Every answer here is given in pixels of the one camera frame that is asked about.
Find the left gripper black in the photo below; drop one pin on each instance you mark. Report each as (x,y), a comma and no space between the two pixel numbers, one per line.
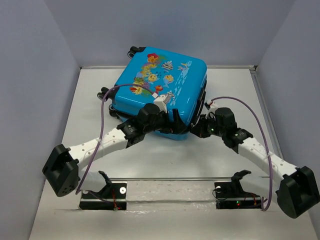
(176,126)

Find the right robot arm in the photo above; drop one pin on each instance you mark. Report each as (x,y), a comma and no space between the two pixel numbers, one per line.
(293,188)

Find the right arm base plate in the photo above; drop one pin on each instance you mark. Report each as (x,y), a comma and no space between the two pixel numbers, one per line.
(231,196)

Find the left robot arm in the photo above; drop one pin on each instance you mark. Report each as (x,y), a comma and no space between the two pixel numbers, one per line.
(68,168)

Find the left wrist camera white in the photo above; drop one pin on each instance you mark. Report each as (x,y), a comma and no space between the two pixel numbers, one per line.
(161,102)

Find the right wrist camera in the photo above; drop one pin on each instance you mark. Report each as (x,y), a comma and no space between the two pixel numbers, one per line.
(211,107)

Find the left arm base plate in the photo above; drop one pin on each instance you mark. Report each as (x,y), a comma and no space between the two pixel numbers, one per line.
(113,199)

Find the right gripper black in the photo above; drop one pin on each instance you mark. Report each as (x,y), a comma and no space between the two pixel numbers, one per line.
(200,131)

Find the blue kids suitcase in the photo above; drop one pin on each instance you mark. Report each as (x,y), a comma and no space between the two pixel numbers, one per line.
(154,70)

